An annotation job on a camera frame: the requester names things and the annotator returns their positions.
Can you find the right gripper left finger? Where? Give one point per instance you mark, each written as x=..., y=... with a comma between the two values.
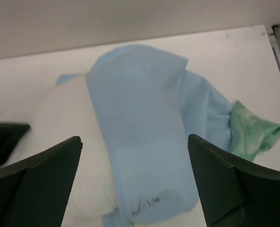
x=34, y=192

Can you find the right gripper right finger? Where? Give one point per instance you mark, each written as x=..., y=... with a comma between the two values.
x=234, y=192

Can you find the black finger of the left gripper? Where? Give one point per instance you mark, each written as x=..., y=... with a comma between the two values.
x=10, y=135

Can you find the white pillow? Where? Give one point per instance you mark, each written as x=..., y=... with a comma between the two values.
x=55, y=115

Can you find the blue pillowcase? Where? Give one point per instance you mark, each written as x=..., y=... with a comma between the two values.
x=147, y=104

